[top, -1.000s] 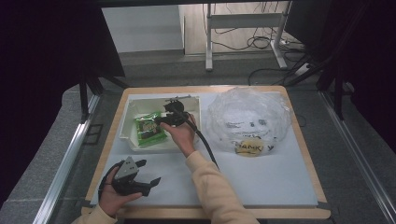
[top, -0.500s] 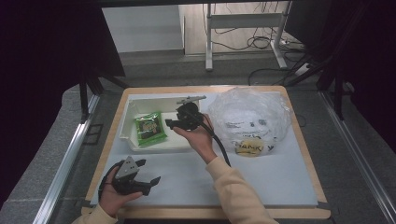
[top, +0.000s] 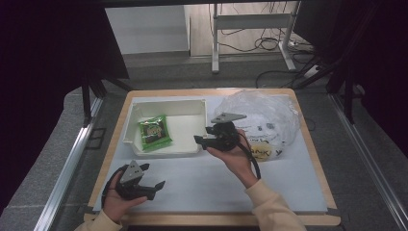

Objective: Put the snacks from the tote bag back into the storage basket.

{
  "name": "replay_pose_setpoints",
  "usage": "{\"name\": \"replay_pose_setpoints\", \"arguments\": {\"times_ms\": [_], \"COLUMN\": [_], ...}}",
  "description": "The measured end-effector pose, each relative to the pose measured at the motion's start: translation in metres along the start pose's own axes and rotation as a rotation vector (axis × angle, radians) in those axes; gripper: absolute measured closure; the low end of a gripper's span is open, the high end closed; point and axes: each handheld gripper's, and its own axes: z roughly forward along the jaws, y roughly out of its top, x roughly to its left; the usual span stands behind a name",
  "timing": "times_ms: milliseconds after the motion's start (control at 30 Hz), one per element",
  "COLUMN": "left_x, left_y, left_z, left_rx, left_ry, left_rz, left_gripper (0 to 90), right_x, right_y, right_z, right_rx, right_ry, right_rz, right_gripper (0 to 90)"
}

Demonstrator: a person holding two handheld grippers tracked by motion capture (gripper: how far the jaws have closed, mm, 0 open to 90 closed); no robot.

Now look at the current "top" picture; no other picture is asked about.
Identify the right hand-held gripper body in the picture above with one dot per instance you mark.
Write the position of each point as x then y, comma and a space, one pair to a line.
224, 136

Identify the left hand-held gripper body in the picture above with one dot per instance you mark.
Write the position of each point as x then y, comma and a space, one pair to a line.
132, 171

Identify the white plastic tray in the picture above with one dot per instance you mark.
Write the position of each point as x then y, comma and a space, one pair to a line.
186, 134

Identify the green snack packet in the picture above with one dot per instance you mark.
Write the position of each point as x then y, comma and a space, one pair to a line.
155, 133

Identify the clear plastic bag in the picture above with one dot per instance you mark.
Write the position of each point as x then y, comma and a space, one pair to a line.
272, 112

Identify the person's right hand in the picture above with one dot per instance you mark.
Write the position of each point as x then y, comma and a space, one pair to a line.
239, 160

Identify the person's left hand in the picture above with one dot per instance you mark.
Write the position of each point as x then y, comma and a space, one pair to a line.
114, 203

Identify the white table mat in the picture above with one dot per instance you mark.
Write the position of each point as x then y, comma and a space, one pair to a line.
192, 186

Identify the wooden table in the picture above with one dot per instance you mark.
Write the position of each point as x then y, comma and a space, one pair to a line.
208, 219

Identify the black metal stand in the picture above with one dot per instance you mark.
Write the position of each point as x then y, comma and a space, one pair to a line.
86, 102
348, 96

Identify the white power strip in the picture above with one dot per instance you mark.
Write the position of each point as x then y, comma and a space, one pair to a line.
311, 71

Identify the dark curtain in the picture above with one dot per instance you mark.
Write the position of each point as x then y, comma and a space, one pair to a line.
378, 64
41, 80

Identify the aluminium rail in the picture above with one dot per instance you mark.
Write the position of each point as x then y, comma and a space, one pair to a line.
67, 173
369, 160

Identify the white desk frame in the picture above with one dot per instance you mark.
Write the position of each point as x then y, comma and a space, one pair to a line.
250, 21

